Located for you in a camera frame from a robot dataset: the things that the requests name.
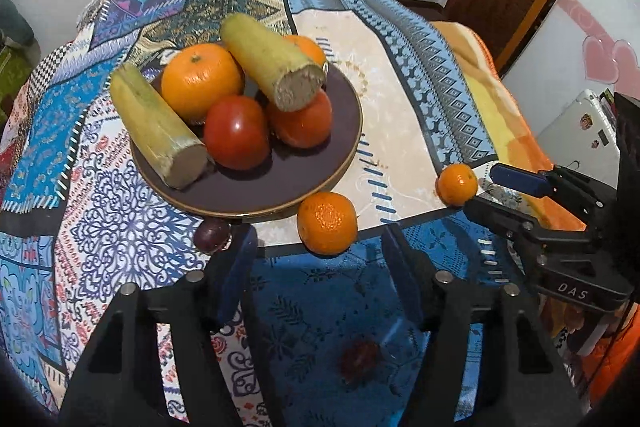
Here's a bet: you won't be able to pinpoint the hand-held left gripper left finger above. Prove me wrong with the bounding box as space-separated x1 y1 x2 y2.
59 223 259 427

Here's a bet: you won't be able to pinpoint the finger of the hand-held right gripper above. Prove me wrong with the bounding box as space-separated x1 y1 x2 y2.
462 196 588 258
489 162 603 212

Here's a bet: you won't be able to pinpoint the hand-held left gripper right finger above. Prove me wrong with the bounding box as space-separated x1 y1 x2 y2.
380 223 584 427

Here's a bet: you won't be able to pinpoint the small mandarin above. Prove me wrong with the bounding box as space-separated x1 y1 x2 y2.
435 163 480 207
296 191 359 257

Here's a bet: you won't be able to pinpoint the dark purple plate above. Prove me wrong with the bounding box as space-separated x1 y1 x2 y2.
131 52 364 217

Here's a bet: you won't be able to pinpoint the dark red tomato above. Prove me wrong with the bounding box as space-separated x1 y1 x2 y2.
265 88 334 150

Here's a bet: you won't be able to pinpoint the yellow sugarcane piece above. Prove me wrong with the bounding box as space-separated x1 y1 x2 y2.
220 13 327 113
109 64 210 190

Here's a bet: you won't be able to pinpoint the large orange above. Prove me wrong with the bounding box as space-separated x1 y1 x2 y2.
160 42 246 124

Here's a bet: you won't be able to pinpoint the medium orange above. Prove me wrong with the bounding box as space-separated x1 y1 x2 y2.
283 34 329 70

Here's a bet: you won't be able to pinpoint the orange blanket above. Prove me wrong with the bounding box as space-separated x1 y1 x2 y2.
430 21 640 413

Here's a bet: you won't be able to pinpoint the white case with stickers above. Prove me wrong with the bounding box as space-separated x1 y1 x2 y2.
536 89 624 188

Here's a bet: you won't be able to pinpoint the white sliding wardrobe door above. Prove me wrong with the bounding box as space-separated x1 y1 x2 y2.
499 0 640 150

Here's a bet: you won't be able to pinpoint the patchwork printed blanket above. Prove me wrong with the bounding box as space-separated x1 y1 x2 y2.
0 0 551 427

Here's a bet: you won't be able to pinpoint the pink heart stickers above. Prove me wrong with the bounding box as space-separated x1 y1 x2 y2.
559 0 640 84

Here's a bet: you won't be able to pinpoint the green patterned bag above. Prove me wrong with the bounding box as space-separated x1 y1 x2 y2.
0 46 42 125

